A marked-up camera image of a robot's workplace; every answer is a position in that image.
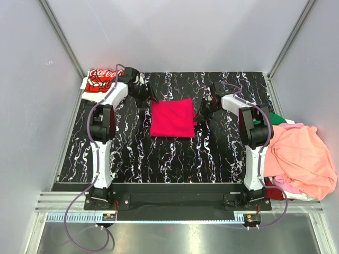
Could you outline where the magenta t-shirt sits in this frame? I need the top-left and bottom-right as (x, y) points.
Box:
(150, 98), (195, 138)

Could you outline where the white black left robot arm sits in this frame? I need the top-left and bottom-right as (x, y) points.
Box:
(81, 65), (154, 204)

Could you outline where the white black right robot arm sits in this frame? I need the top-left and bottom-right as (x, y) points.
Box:
(147, 82), (274, 204)

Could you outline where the folded white red graphic t-shirt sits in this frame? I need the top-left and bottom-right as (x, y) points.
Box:
(81, 69), (128, 106)

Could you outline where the green t-shirt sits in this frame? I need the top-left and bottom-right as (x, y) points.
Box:
(270, 113), (287, 125)

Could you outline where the light pink t-shirt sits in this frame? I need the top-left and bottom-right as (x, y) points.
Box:
(274, 123), (305, 133)

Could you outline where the peach t-shirt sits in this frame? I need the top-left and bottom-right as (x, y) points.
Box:
(264, 124), (337, 200)

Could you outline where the dark red t-shirt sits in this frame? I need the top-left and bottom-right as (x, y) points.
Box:
(265, 178), (284, 201)

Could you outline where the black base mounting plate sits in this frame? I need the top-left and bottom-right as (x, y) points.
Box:
(84, 183), (272, 223)

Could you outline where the right orange connector board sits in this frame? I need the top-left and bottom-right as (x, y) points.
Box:
(244, 214), (261, 225)

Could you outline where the orange connector board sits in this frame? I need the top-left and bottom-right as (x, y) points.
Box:
(244, 214), (261, 225)
(102, 213), (117, 221)

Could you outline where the left orange connector board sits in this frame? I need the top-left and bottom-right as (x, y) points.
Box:
(102, 213), (117, 221)

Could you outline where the right aluminium frame post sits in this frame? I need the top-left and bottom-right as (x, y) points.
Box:
(267, 0), (318, 79)

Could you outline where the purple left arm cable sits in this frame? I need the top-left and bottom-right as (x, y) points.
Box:
(63, 63), (127, 251)

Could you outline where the aluminium frame rail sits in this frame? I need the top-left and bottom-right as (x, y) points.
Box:
(39, 0), (87, 77)

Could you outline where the front aluminium extrusion rail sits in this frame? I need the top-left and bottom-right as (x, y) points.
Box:
(35, 192), (323, 224)

